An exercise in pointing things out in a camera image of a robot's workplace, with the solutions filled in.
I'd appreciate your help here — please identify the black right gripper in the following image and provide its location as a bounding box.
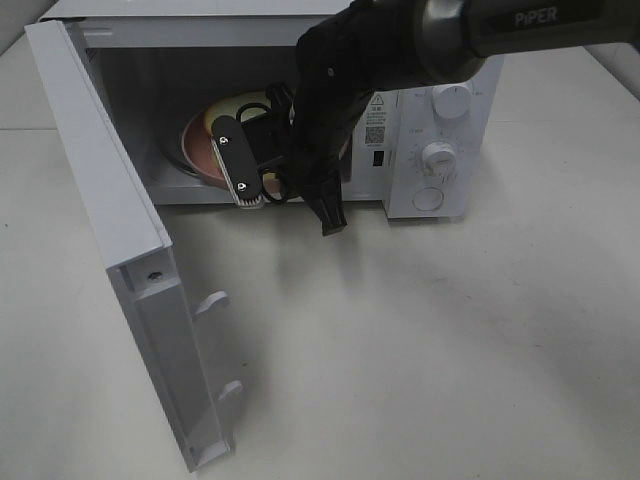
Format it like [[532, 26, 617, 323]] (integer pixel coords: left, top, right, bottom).
[[284, 89, 370, 236]]

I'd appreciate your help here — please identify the round white door button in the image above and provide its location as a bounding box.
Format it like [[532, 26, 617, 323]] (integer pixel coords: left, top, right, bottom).
[[412, 187, 444, 212]]

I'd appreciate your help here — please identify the white timer knob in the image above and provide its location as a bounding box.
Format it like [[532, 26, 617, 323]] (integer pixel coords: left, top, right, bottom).
[[421, 142, 457, 178]]

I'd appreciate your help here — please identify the pink plate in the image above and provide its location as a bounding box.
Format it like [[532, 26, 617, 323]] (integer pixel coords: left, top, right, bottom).
[[182, 83, 294, 204]]

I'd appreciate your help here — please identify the toast sandwich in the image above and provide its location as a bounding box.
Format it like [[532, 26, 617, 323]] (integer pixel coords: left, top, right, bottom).
[[202, 91, 271, 136]]

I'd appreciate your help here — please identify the white microwave door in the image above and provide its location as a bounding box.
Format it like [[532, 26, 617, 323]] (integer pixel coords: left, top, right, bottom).
[[25, 20, 243, 472]]

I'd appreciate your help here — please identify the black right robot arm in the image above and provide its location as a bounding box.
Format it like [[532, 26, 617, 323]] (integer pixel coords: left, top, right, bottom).
[[283, 1, 639, 236]]

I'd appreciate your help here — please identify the upper white power knob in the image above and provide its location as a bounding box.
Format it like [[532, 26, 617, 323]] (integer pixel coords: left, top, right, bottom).
[[432, 82, 472, 120]]

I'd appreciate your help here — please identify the glass microwave turntable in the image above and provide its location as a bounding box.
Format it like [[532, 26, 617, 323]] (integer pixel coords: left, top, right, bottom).
[[156, 122, 198, 178]]

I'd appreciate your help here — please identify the white microwave oven body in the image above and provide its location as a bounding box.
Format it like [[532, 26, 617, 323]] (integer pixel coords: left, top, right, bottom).
[[26, 1, 503, 234]]

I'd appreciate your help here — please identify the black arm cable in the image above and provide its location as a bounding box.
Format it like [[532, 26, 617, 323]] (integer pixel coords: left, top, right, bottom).
[[234, 82, 301, 206]]

